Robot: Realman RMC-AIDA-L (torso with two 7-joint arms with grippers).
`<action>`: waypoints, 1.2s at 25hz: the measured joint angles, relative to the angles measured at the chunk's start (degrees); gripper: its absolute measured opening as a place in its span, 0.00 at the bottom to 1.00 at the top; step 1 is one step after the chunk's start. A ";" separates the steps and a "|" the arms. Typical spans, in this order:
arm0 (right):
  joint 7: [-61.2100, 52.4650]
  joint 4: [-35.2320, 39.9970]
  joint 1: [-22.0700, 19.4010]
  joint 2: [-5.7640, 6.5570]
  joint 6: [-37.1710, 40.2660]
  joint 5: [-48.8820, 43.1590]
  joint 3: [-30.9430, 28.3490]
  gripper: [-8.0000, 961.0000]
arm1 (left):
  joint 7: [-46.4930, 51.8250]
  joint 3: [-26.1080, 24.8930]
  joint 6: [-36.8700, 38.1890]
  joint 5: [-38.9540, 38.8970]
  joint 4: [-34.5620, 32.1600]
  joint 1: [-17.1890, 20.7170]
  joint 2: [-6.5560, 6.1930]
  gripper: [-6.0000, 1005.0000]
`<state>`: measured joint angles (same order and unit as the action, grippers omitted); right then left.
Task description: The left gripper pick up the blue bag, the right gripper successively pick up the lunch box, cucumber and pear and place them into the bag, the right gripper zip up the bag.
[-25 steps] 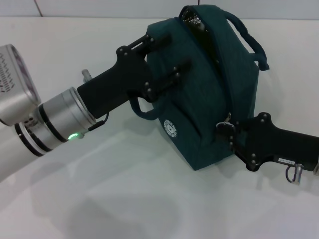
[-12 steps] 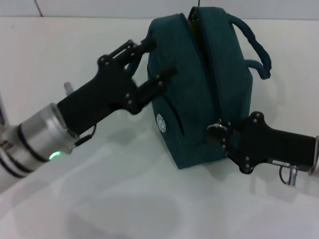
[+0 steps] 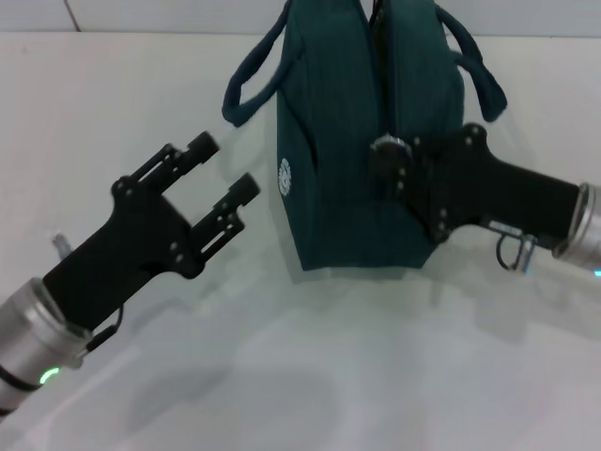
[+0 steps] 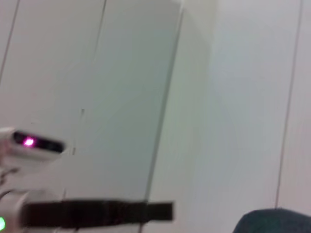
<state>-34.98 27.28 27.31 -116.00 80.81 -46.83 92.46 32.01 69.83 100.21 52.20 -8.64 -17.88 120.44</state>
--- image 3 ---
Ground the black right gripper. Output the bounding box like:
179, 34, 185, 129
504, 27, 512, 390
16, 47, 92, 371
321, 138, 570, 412
368, 122, 582, 246

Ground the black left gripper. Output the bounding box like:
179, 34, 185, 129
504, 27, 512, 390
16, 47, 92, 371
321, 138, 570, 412
41, 131, 262, 334

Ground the teal fabric lunch bag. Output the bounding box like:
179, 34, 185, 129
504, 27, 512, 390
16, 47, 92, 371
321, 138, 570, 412
221, 0, 509, 272

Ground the right wrist cable with plug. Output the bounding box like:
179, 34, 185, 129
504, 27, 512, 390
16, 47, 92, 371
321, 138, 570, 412
496, 229, 540, 274

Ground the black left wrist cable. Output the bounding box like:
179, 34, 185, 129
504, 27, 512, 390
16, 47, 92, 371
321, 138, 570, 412
77, 307, 127, 364

